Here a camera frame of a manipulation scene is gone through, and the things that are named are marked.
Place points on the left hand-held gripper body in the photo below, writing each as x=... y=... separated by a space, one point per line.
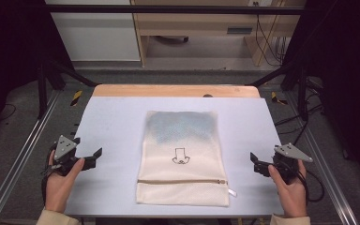
x=63 y=156

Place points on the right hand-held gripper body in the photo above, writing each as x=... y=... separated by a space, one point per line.
x=289 y=167

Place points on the cream mesh laundry bag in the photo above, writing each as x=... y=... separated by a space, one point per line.
x=181 y=140

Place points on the person's right hand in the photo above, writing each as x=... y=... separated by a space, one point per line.
x=292 y=197

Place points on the person's left hand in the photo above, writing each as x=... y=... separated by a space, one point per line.
x=57 y=190

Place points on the white foam mat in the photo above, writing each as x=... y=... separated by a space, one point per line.
x=115 y=125

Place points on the black metal stand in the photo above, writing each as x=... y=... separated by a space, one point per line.
x=42 y=90
x=302 y=93

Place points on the wooden table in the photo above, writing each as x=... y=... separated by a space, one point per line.
x=168 y=90

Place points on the black curtain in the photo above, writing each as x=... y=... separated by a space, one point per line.
x=9 y=47
x=343 y=62

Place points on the white cabinet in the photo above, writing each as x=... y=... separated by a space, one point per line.
x=97 y=34

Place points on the light wooden desk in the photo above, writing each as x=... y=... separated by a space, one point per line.
x=193 y=23

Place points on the black horizontal bar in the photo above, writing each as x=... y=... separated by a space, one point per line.
x=168 y=9

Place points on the silver metal rail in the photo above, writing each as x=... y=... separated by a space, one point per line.
x=325 y=165
x=18 y=159

